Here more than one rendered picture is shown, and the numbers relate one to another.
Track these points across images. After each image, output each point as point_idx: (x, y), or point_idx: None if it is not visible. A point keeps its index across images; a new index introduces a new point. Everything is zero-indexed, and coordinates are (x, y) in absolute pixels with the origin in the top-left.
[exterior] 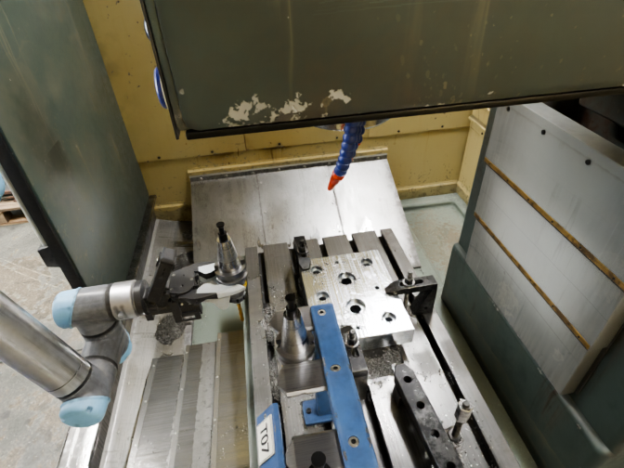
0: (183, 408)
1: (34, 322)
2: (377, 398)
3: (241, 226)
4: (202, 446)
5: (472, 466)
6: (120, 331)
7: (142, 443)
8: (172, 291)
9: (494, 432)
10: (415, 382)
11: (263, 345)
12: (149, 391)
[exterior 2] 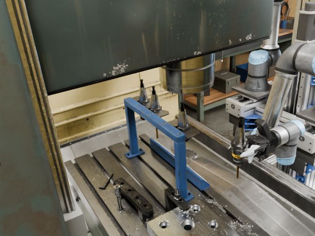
0: (266, 215)
1: (273, 100)
2: (160, 211)
3: None
4: (239, 203)
5: (112, 202)
6: (279, 148)
7: (268, 199)
8: (256, 134)
9: (101, 216)
10: (141, 205)
11: (235, 214)
12: (296, 221)
